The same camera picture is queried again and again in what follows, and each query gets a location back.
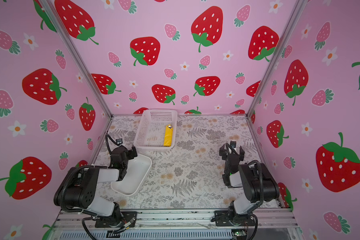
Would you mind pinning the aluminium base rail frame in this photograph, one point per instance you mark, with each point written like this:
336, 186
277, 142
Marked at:
181, 224

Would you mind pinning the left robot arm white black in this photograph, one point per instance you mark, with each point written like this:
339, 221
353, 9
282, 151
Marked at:
77, 192

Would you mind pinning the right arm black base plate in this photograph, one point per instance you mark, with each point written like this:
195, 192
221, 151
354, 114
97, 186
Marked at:
224, 218

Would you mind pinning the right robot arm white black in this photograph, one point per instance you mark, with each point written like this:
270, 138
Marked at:
254, 178

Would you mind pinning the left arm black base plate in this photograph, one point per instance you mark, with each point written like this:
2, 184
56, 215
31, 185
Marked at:
124, 219

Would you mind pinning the white oval ceramic tray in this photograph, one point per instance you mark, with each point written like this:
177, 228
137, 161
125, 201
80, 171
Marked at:
138, 170

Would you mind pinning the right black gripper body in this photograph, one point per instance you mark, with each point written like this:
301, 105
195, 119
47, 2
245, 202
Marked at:
226, 153

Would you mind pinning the white plastic perforated basket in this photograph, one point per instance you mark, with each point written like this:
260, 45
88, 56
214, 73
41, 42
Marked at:
151, 130

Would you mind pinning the yellow paper napkin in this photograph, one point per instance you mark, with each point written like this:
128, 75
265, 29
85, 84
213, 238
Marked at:
168, 136

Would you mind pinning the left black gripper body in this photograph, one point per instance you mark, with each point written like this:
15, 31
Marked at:
129, 156

